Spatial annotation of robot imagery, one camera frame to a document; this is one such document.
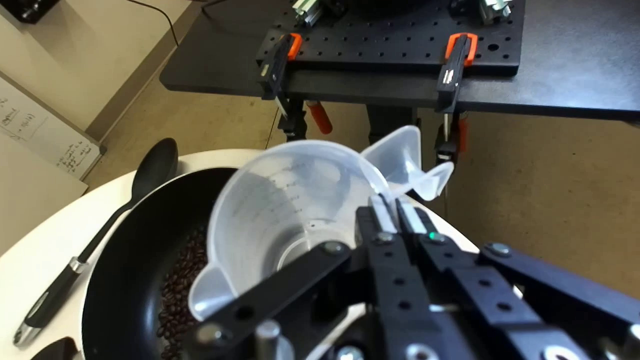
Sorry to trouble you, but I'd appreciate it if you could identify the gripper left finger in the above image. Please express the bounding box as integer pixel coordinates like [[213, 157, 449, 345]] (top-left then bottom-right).
[[182, 194, 451, 360]]

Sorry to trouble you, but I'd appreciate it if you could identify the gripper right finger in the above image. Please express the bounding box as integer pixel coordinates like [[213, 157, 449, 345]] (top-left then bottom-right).
[[397, 197, 640, 360]]

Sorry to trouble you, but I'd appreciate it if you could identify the clear plastic measuring cup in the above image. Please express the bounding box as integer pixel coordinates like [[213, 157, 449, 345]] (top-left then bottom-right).
[[187, 125, 455, 322]]

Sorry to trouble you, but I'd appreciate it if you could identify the heap of coffee beans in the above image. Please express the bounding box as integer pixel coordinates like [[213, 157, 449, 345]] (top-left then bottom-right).
[[156, 227, 211, 360]]

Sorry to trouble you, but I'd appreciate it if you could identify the black pan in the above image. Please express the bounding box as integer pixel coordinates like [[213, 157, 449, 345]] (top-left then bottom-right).
[[81, 166, 433, 360]]

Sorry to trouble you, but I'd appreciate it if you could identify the black and orange clamp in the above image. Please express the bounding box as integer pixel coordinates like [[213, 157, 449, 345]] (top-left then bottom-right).
[[256, 32, 333, 143], [434, 32, 478, 163]]

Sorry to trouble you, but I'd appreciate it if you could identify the black rounded object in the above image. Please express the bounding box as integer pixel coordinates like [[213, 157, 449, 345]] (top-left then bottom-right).
[[30, 336, 79, 360]]

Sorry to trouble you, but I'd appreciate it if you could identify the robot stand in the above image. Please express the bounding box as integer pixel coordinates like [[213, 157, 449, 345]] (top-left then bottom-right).
[[160, 0, 640, 147]]

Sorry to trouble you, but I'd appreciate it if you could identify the whiteboard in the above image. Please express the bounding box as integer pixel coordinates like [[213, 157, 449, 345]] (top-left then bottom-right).
[[0, 75, 107, 182]]

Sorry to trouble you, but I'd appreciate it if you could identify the black device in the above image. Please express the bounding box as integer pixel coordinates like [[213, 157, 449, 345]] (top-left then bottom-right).
[[0, 0, 61, 25]]

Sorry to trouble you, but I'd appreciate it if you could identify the black spoon with silver handle end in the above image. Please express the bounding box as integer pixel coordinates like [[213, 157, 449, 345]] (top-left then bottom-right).
[[13, 137, 179, 348]]

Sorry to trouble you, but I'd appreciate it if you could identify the silver metal bracket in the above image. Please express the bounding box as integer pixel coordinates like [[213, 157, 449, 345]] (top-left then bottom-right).
[[479, 0, 514, 25], [292, 0, 323, 27]]

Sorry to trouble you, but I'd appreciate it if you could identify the black cable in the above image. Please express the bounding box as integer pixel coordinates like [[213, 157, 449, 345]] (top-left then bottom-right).
[[127, 0, 180, 48]]

